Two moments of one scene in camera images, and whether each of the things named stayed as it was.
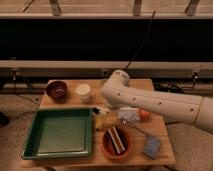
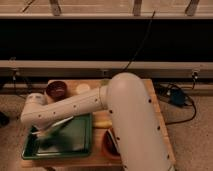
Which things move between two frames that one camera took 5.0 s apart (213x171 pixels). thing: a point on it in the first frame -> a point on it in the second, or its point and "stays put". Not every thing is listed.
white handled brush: x=102 y=111 -> x=52 y=125
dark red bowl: x=57 y=91 stays put
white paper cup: x=83 y=90 stays put
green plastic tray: x=60 y=133 stays put
